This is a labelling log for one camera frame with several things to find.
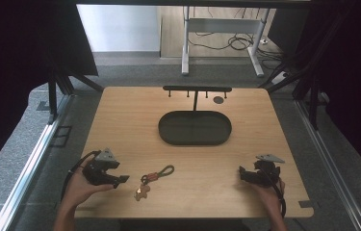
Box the white metal desk frame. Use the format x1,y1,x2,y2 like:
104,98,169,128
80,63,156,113
181,5,271,78

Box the person's right hand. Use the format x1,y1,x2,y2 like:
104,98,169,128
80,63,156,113
251,178,287,213

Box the black overhead frame bar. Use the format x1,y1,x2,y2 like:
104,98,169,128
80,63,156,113
74,0,313,10

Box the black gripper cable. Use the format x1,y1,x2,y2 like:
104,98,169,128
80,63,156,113
60,149,102,204
259,167,288,219

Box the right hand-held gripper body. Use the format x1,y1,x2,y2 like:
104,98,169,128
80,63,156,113
253,153,286,188

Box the green cord keychain with charm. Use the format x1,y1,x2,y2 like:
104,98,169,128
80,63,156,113
133,164,175,203

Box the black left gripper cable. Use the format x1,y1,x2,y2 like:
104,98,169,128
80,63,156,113
60,149,102,204

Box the person's left hand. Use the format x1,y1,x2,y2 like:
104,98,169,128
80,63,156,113
60,159,116,212

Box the aluminium rail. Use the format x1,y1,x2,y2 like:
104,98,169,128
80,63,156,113
294,98,361,231
0,93,74,231

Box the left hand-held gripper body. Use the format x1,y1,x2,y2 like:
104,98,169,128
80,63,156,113
82,147,121,187

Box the dark curtain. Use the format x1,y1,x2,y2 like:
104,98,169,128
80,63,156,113
266,0,361,189
0,0,99,186

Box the black metal stand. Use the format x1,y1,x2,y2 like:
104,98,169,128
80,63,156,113
257,56,330,132
46,67,106,125

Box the white power strip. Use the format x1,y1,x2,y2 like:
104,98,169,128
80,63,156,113
271,70,291,87

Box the black key rack with tray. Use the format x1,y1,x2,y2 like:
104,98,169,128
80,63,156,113
157,85,233,147

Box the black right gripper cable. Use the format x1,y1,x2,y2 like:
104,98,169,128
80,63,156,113
259,167,288,219

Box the black floor cables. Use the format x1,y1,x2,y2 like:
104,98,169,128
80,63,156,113
188,7,286,63

